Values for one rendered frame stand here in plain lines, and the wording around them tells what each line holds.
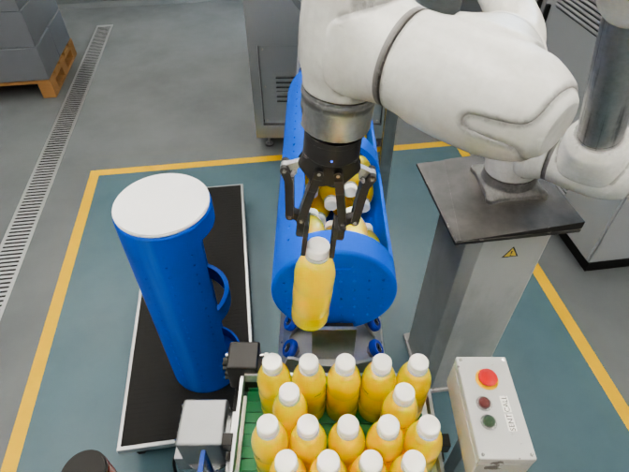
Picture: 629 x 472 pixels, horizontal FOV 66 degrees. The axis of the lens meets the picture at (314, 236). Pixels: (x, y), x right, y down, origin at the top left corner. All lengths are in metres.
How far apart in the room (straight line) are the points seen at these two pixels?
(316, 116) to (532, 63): 0.24
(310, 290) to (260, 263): 1.83
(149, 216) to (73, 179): 2.12
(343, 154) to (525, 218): 0.95
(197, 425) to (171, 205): 0.61
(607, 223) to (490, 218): 1.31
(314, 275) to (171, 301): 0.85
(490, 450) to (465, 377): 0.14
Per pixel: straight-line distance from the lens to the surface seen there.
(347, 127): 0.57
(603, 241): 2.80
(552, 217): 1.51
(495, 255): 1.59
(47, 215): 3.30
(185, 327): 1.69
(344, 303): 1.12
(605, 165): 1.34
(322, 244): 0.77
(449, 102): 0.46
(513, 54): 0.46
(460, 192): 1.53
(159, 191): 1.51
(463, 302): 1.74
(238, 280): 2.38
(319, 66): 0.53
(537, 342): 2.55
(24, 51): 4.43
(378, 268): 1.03
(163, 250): 1.40
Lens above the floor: 1.96
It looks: 45 degrees down
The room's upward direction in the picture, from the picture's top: straight up
